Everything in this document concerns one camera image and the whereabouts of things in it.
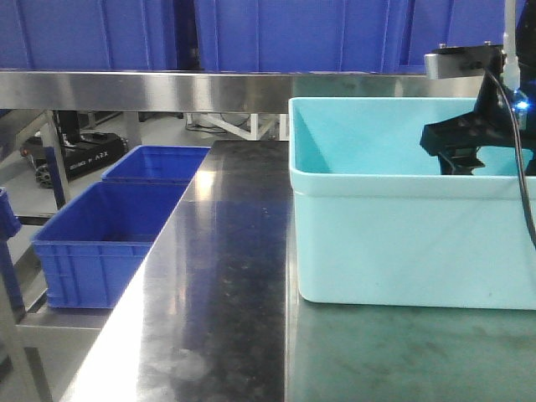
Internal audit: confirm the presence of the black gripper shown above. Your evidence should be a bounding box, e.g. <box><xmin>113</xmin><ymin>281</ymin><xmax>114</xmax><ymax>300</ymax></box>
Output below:
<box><xmin>420</xmin><ymin>70</ymin><xmax>535</xmax><ymax>175</ymax></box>

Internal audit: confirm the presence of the light blue plastic tub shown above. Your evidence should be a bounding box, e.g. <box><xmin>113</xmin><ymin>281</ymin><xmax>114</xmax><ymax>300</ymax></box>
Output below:
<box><xmin>289</xmin><ymin>97</ymin><xmax>535</xmax><ymax>310</ymax></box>

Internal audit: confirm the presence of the blue ribbed crate right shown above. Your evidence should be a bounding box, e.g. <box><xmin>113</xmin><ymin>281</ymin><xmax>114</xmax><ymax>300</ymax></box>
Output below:
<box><xmin>399</xmin><ymin>0</ymin><xmax>505</xmax><ymax>74</ymax></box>

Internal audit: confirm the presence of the large blue crate middle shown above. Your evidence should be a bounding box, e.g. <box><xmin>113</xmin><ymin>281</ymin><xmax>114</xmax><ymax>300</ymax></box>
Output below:
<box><xmin>194</xmin><ymin>1</ymin><xmax>408</xmax><ymax>73</ymax></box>

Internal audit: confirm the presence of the large blue crate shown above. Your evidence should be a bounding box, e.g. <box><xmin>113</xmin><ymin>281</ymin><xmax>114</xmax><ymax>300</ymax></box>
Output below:
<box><xmin>194</xmin><ymin>1</ymin><xmax>408</xmax><ymax>73</ymax></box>
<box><xmin>1</xmin><ymin>1</ymin><xmax>178</xmax><ymax>71</ymax></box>

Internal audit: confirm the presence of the low blue bin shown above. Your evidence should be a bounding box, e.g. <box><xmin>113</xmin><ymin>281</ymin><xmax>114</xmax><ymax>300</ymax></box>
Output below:
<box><xmin>101</xmin><ymin>146</ymin><xmax>209</xmax><ymax>185</ymax></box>

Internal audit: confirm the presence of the black equipment case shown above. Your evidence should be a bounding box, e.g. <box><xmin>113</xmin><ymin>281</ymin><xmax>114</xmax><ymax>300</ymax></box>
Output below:
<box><xmin>19</xmin><ymin>111</ymin><xmax>127</xmax><ymax>188</ymax></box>

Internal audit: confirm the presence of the near blue floor bin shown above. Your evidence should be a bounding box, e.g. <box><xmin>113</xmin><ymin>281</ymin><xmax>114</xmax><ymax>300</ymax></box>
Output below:
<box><xmin>32</xmin><ymin>182</ymin><xmax>186</xmax><ymax>309</ymax></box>

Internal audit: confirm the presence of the large blue crate left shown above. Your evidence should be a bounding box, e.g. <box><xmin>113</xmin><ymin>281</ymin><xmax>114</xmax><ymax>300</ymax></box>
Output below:
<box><xmin>1</xmin><ymin>1</ymin><xmax>178</xmax><ymax>71</ymax></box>

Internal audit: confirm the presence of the black cable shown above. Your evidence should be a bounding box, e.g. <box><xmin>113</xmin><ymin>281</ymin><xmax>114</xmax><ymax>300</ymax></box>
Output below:
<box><xmin>483</xmin><ymin>68</ymin><xmax>536</xmax><ymax>246</ymax></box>

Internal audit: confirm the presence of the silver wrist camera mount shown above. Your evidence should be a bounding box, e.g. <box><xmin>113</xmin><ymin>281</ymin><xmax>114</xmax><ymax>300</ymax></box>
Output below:
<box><xmin>424</xmin><ymin>41</ymin><xmax>503</xmax><ymax>80</ymax></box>

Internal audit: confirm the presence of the white cable connector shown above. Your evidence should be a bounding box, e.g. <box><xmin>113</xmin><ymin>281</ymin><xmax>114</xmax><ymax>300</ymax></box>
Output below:
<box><xmin>502</xmin><ymin>0</ymin><xmax>521</xmax><ymax>92</ymax></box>

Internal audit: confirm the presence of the white frame base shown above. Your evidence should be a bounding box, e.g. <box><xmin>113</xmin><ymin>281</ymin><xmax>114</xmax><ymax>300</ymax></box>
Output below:
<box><xmin>184</xmin><ymin>113</ymin><xmax>289</xmax><ymax>141</ymax></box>

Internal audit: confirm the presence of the stainless steel shelf rail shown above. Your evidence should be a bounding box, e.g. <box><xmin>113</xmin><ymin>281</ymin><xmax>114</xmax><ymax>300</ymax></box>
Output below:
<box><xmin>1</xmin><ymin>70</ymin><xmax>481</xmax><ymax>114</ymax></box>

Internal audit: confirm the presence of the steel table leg frame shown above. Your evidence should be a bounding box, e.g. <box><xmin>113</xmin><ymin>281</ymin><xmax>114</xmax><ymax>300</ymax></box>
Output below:
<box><xmin>1</xmin><ymin>110</ymin><xmax>111</xmax><ymax>401</ymax></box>

